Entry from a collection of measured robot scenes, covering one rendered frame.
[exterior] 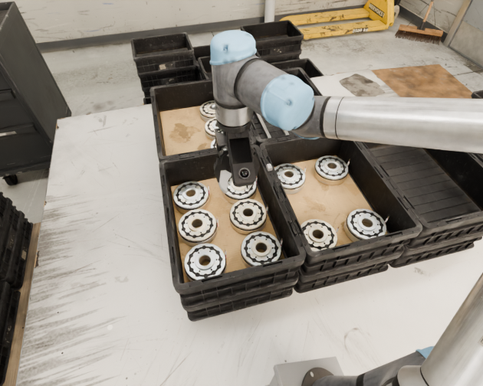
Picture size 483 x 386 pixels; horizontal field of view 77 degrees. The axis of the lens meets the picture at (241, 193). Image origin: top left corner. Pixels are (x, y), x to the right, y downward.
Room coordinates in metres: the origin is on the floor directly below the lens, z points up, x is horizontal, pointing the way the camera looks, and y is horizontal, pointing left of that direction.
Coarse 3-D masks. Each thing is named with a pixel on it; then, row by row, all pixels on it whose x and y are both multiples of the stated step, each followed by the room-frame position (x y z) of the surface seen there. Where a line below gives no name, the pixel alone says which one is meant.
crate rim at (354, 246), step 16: (272, 144) 0.70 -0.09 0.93; (368, 160) 0.63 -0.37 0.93; (272, 176) 0.56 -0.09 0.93; (384, 176) 0.56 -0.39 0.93; (288, 208) 0.45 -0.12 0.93; (416, 224) 0.40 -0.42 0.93; (304, 240) 0.36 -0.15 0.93; (368, 240) 0.36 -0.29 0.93; (384, 240) 0.36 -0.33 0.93; (320, 256) 0.32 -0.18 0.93; (336, 256) 0.33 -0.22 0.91
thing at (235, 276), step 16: (176, 160) 0.63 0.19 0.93; (160, 176) 0.56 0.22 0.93; (288, 224) 0.40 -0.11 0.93; (304, 256) 0.32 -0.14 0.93; (176, 272) 0.28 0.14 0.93; (240, 272) 0.28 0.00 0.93; (256, 272) 0.28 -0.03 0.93; (272, 272) 0.29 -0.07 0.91; (176, 288) 0.25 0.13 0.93; (192, 288) 0.25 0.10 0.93; (208, 288) 0.26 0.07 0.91
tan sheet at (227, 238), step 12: (204, 180) 0.64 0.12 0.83; (216, 180) 0.64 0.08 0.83; (216, 192) 0.59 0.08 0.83; (216, 204) 0.54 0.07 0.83; (228, 204) 0.54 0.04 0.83; (180, 216) 0.50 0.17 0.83; (216, 216) 0.50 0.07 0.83; (228, 216) 0.50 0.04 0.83; (228, 228) 0.46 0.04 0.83; (264, 228) 0.46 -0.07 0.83; (180, 240) 0.42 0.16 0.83; (216, 240) 0.42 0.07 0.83; (228, 240) 0.42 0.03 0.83; (240, 240) 0.42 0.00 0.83; (180, 252) 0.38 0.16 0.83; (228, 252) 0.38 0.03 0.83; (240, 252) 0.38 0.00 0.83; (204, 264) 0.35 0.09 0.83; (228, 264) 0.35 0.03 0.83; (240, 264) 0.35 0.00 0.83
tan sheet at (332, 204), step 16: (304, 192) 0.59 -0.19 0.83; (320, 192) 0.59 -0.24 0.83; (336, 192) 0.59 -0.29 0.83; (352, 192) 0.59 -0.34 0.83; (304, 208) 0.53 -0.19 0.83; (320, 208) 0.53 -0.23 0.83; (336, 208) 0.53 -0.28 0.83; (352, 208) 0.53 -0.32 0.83; (368, 208) 0.53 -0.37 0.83; (336, 224) 0.47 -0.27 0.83; (352, 240) 0.42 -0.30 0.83
